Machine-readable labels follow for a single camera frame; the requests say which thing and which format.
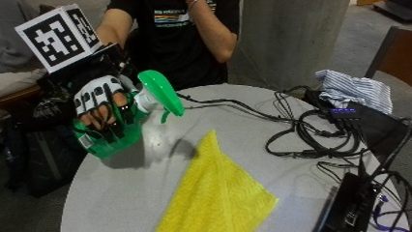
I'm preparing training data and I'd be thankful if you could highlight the green spray bottle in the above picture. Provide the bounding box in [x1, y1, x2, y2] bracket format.
[71, 70, 187, 160]

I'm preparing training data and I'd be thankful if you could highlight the black backpack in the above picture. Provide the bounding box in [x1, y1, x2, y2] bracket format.
[4, 119, 89, 199]

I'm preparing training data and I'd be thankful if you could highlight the white cube with black markers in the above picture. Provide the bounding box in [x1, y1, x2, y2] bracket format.
[13, 3, 104, 74]

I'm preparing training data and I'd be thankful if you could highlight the the person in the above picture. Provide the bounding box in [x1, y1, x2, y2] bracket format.
[93, 0, 243, 92]

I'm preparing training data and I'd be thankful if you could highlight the yellow cloth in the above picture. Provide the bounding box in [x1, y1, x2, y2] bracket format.
[155, 129, 280, 232]

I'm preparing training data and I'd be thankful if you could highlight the grey concrete pillar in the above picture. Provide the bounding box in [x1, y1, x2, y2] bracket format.
[227, 0, 352, 92]

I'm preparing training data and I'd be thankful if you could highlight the black hub with blue lights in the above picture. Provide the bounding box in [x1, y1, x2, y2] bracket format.
[325, 107, 363, 123]

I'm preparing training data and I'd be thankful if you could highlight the striped white blue cloth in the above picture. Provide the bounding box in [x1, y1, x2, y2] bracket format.
[315, 69, 393, 116]

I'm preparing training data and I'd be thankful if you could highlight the black laptop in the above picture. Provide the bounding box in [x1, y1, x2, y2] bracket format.
[301, 89, 411, 162]

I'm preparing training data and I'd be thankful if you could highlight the black electronic box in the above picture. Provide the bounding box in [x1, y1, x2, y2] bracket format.
[327, 172, 384, 232]

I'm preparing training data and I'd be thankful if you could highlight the bundle of black cables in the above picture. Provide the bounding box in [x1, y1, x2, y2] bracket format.
[176, 85, 412, 232]

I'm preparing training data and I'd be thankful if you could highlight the purple cable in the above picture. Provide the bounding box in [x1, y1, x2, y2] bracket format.
[372, 194, 411, 232]

